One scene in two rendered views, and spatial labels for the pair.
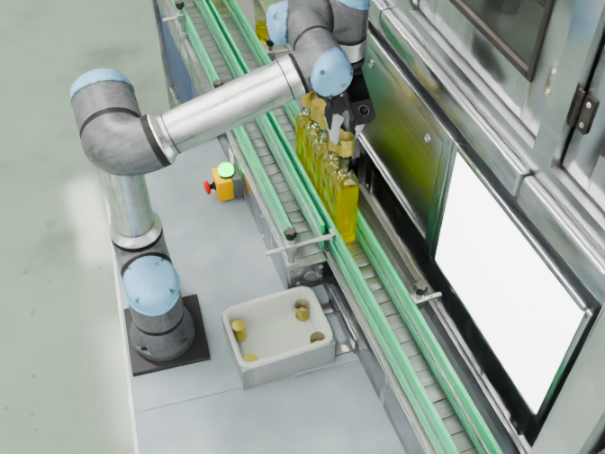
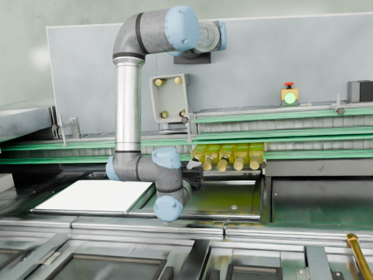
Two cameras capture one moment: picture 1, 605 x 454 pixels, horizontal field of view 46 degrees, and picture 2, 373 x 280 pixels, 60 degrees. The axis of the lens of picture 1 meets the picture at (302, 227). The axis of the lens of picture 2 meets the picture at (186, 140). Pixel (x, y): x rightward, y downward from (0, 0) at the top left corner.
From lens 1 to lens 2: 142 cm
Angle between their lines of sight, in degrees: 56
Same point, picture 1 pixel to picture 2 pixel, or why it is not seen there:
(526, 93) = (77, 249)
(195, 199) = (290, 74)
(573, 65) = (23, 264)
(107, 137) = (121, 30)
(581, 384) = not seen: outside the picture
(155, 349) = not seen: hidden behind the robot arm
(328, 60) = (108, 169)
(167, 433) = not seen: hidden behind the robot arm
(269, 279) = (214, 103)
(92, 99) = (151, 22)
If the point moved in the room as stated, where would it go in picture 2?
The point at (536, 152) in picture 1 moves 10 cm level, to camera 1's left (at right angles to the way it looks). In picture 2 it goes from (65, 234) to (69, 209)
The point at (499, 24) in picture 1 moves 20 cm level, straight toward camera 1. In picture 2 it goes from (99, 263) to (45, 224)
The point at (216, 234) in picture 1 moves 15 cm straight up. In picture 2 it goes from (255, 81) to (253, 84)
